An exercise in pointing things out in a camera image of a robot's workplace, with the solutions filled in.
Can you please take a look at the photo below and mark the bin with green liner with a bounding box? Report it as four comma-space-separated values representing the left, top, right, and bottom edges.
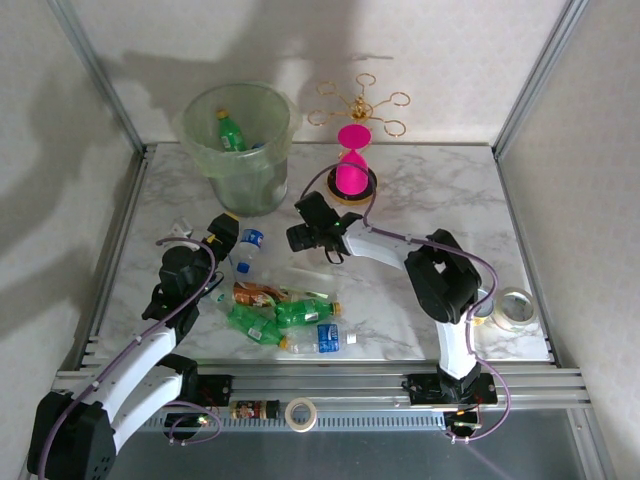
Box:
174, 81, 304, 218

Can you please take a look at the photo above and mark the clear tape roll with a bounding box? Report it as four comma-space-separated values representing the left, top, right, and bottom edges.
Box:
492, 286, 540, 333

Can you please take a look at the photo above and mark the pink plastic goblet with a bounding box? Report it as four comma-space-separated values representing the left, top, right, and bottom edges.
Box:
333, 124, 375, 197

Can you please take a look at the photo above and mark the small black electronics board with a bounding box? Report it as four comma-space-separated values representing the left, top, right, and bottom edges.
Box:
444, 407, 482, 434
163, 412, 211, 432

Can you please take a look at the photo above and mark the brown plastic bottle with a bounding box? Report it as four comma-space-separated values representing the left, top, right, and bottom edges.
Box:
232, 280, 285, 308

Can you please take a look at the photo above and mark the green plastic bottle yellow cap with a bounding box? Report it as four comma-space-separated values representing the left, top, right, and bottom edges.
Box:
273, 298, 345, 327
226, 304, 290, 350
216, 108, 250, 153

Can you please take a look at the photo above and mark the aluminium side rail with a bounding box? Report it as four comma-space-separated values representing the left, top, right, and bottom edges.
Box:
493, 149, 562, 369
74, 143, 151, 371

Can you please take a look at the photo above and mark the silver tape roll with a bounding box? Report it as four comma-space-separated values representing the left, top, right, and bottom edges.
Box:
473, 287, 497, 327

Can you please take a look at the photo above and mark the grey slotted cable duct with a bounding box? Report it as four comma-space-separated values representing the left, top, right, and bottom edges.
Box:
63, 413, 447, 433

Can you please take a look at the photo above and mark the grey metal panel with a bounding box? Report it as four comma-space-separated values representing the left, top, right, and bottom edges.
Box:
19, 412, 616, 480

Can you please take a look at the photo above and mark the small printed jar black cap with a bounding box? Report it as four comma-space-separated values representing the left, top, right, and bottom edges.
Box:
228, 399, 285, 421

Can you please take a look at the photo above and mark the gold wire glass rack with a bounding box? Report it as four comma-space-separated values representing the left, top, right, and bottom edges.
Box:
307, 72, 412, 206

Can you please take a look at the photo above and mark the white masking tape roll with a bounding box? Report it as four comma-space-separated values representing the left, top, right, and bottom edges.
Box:
283, 397, 319, 433

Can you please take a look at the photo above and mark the aluminium frame post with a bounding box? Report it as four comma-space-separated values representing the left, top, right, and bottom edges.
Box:
47, 0, 150, 155
492, 0, 586, 160

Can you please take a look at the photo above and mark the aluminium front rail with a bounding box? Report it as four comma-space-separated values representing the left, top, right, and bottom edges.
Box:
43, 362, 595, 414

